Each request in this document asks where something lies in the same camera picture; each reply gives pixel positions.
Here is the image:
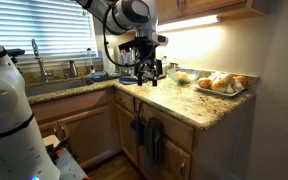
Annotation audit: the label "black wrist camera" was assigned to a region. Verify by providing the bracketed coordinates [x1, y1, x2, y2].
[118, 38, 152, 52]

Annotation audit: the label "grey robot cart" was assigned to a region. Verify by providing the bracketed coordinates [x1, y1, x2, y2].
[42, 134, 90, 180]

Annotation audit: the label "white-handled dish brush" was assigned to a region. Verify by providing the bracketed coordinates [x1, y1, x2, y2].
[86, 47, 96, 75]

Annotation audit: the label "wide wooden cabinet door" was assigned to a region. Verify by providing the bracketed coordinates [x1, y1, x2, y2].
[137, 131, 192, 180]

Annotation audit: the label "steel kitchen sink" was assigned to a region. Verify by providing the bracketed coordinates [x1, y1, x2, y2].
[24, 77, 95, 98]

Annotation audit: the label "folded blue towel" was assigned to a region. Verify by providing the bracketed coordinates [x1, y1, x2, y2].
[118, 75, 140, 86]

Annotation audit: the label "white rectangular plate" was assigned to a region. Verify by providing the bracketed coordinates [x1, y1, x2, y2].
[193, 83, 247, 98]

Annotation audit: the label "small dark blue towel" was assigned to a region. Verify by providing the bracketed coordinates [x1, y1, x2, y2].
[129, 111, 146, 147]

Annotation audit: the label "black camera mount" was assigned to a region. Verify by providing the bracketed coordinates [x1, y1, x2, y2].
[5, 48, 26, 65]

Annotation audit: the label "steel soap dispenser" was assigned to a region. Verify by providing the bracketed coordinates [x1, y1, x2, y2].
[67, 59, 79, 78]

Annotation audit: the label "grey hanging towel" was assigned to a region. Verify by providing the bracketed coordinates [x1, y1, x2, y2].
[144, 116, 165, 169]

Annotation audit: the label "narrow wooden drawer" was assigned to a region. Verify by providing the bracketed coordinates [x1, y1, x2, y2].
[114, 88, 136, 114]

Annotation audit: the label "white window blinds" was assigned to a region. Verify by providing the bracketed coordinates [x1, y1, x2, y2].
[0, 0, 98, 60]

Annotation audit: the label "golden bread roll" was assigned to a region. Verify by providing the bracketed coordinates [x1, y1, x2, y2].
[211, 73, 236, 93]
[233, 75, 249, 88]
[197, 77, 214, 90]

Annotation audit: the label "wooden upper cabinet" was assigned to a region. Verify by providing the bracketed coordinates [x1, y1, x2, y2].
[156, 0, 272, 25]

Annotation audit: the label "glass fruit bowl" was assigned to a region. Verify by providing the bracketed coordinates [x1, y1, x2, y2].
[166, 68, 202, 85]

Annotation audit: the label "under-cabinet strip light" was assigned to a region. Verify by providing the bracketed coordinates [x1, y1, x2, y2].
[157, 14, 222, 33]

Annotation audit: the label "narrow wooden cabinet door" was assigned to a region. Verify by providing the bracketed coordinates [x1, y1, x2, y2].
[115, 103, 139, 167]

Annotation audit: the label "small steel pot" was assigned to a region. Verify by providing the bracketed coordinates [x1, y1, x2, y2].
[168, 62, 180, 71]

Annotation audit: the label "wide wooden drawer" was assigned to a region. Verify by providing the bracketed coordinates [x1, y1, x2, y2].
[140, 102, 195, 152]

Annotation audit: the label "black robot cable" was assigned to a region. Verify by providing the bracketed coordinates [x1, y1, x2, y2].
[102, 5, 153, 68]

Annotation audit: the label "steel kitchen faucet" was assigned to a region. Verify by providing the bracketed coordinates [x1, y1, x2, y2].
[31, 38, 54, 84]

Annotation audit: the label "silver food processor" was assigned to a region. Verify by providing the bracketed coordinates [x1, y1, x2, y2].
[157, 55, 172, 78]

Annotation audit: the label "pale yellow fruit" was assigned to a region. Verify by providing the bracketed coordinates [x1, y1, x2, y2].
[174, 70, 190, 83]

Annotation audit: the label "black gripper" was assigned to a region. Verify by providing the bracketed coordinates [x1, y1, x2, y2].
[133, 46, 164, 87]

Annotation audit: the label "wooden sink cabinet door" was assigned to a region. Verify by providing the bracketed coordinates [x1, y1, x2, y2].
[55, 105, 121, 169]

